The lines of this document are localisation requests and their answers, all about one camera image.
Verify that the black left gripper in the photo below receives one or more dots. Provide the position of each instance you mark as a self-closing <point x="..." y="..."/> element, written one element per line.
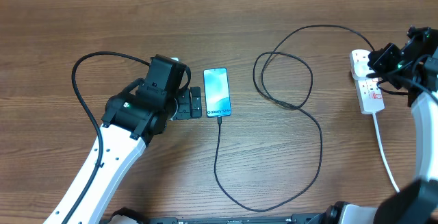
<point x="187" y="110"/>

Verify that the white charger plug adapter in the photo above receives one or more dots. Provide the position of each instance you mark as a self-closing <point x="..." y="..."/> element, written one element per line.
<point x="361" y="70"/>

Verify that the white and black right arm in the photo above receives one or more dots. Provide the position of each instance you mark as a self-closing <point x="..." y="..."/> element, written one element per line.
<point x="413" y="68"/>

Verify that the white power strip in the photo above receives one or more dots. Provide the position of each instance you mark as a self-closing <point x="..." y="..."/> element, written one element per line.
<point x="369" y="95"/>

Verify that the blue Galaxy smartphone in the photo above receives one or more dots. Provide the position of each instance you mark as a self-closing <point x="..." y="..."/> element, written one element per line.
<point x="217" y="94"/>

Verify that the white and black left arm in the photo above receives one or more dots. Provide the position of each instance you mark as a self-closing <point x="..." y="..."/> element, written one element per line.
<point x="132" y="118"/>

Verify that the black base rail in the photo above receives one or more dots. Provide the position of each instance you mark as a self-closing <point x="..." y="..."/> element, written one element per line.
<point x="294" y="218"/>

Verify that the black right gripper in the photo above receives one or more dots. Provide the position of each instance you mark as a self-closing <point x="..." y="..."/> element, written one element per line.
<point x="375" y="60"/>

